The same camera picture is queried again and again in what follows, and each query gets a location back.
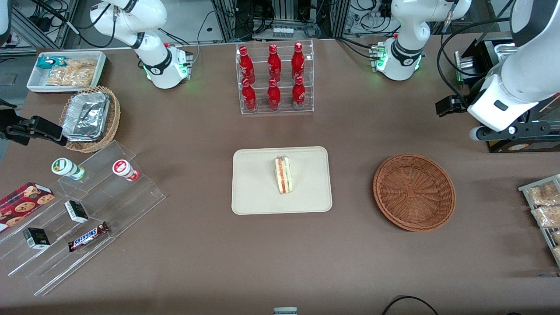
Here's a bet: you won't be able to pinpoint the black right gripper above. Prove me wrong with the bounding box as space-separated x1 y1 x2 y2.
0 122 28 143

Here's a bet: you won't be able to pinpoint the triangle sandwich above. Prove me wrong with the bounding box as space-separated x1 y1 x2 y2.
274 155 294 195

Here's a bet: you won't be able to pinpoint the grey snack tray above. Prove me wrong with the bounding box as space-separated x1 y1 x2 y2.
518 174 560 267

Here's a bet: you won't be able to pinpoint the light oval wicker basket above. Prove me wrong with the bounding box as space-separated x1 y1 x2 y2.
59 86 121 154

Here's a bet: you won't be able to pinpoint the brown round wicker basket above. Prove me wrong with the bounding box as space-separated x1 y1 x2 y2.
373 154 456 232

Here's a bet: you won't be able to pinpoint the cream plastic tray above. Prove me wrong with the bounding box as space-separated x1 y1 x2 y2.
231 146 333 216

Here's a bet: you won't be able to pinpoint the black food warmer machine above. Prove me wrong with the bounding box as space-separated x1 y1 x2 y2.
455 37 560 154

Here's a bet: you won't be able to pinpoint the white rectangular bin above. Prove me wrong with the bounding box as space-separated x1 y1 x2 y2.
26 51 108 95

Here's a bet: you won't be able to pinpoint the green-capped yogurt bottle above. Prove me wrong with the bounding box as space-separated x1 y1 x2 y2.
51 157 86 181

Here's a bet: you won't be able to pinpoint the red cookie box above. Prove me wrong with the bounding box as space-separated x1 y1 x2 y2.
0 182 55 232

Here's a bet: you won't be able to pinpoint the stacked foil containers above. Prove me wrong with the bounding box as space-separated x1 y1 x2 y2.
61 92 110 143

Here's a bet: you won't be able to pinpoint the teal snack packet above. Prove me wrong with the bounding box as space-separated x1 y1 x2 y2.
36 56 68 70

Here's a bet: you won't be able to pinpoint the steel warmer pan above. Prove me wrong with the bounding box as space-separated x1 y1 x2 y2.
494 42 521 64

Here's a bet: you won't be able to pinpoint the clear bag of chips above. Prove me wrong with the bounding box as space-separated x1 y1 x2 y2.
46 59 98 87

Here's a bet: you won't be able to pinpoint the small black box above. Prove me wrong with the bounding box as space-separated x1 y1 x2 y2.
23 227 51 250
64 200 89 224

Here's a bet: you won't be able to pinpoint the red-capped yogurt bottle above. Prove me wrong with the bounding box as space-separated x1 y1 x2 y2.
112 159 140 182

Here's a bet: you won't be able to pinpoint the Snickers chocolate bar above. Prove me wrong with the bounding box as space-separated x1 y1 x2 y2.
68 222 110 252

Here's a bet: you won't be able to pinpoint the clear acrylic stepped stand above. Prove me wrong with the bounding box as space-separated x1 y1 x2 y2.
0 140 167 297

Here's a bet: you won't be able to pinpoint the red cola bottle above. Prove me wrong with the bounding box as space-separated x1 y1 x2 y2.
292 42 305 81
292 76 306 109
268 44 282 81
267 79 281 111
238 46 256 84
241 79 257 111

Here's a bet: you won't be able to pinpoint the clear acrylic bottle rack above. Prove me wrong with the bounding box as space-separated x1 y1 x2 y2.
235 39 315 115

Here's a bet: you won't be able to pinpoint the black box with cable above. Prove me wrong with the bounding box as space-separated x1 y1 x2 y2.
24 115 69 147
435 96 469 117

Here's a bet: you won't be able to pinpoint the black looped cable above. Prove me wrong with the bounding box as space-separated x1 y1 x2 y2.
381 296 440 315

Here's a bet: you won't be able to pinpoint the aluminium frame rack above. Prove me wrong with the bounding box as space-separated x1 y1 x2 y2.
210 0 350 42

